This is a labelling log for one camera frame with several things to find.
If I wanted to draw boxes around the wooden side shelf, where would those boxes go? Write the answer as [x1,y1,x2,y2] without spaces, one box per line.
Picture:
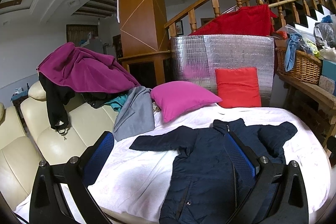
[278,74,335,156]

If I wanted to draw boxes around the purple fleece garment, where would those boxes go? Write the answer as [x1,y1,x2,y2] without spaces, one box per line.
[37,42,139,94]

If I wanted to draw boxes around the grey garment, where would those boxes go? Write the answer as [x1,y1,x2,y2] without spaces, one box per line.
[113,86,155,141]

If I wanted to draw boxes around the magenta pillow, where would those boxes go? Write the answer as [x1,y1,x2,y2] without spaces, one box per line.
[150,81,222,123]

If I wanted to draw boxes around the teal garment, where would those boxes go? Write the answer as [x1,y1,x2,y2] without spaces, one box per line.
[104,94,128,113]

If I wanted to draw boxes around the teal tissue box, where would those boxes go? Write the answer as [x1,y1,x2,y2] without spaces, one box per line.
[322,60,336,81]

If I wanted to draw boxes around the black garment on sofa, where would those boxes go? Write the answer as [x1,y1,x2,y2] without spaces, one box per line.
[39,73,127,136]

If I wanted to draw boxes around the navy blue puffer jacket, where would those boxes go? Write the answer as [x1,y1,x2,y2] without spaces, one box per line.
[130,119,297,223]

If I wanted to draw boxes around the large red cushion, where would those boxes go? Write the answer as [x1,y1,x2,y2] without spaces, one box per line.
[190,4,277,36]

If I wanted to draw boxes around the red pillow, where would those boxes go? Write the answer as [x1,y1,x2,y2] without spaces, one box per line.
[215,67,261,109]

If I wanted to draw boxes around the blue cloth in basket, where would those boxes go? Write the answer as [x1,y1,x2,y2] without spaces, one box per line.
[284,34,302,72]

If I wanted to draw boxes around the silver foil insulation panel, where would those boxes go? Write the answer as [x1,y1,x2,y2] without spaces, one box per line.
[171,35,274,106]

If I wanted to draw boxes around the cream leather sofa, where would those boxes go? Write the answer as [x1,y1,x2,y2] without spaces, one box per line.
[1,82,117,210]

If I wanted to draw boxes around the wicker basket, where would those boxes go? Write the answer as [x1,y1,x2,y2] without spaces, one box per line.
[275,47,322,85]

